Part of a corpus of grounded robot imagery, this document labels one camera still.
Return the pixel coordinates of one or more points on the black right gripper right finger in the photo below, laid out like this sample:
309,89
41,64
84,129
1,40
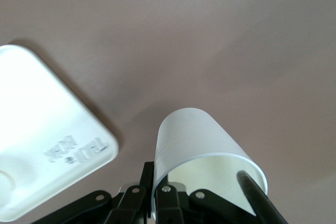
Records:
170,203

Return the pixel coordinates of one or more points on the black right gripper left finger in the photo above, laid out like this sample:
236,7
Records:
131,197

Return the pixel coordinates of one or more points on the white paper cup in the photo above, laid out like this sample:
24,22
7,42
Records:
194,134

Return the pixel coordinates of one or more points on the cream bear print tray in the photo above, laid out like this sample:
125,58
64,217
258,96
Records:
39,129

